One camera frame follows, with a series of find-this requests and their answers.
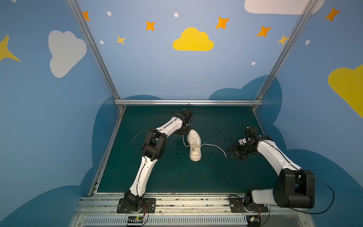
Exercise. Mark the left green circuit board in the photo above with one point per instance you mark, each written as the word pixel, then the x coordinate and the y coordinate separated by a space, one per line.
pixel 134 221

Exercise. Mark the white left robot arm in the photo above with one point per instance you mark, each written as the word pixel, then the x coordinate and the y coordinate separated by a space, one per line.
pixel 152 150

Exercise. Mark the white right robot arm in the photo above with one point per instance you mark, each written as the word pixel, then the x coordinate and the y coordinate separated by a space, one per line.
pixel 302 197

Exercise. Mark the front aluminium rail platform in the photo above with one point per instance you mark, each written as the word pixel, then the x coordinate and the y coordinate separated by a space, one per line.
pixel 182 210

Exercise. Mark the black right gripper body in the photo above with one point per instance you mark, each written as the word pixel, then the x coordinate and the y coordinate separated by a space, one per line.
pixel 239 149

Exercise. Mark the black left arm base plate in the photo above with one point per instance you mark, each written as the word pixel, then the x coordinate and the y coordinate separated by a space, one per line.
pixel 146 205

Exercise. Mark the green circuit board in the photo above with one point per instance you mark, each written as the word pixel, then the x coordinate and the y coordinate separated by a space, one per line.
pixel 134 221
pixel 253 221

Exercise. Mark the right green circuit board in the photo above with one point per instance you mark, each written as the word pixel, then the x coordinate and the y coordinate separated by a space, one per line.
pixel 253 221

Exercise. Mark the white shoelace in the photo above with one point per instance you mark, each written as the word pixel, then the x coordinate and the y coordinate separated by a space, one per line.
pixel 186 145

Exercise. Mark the left side aluminium table rail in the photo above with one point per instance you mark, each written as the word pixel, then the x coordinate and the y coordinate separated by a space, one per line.
pixel 101 168

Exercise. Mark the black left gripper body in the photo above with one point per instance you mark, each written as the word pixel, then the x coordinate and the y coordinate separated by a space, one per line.
pixel 184 127

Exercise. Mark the rear horizontal aluminium frame bar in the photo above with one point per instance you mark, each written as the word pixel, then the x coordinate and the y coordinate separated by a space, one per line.
pixel 144 102

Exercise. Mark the white knit sneaker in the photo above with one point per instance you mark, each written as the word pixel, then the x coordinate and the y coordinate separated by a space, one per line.
pixel 194 141

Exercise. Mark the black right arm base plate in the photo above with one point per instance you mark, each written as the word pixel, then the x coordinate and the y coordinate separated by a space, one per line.
pixel 241 205

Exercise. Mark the aluminium frame post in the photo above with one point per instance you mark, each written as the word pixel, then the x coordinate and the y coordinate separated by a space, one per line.
pixel 82 22
pixel 294 35

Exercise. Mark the left rear aluminium frame post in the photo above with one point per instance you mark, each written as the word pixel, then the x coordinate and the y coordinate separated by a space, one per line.
pixel 82 22

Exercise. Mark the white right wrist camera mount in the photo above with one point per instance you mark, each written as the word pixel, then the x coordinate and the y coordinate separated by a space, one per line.
pixel 242 141

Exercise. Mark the right rear aluminium frame post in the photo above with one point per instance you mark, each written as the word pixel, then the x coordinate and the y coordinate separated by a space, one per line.
pixel 294 35

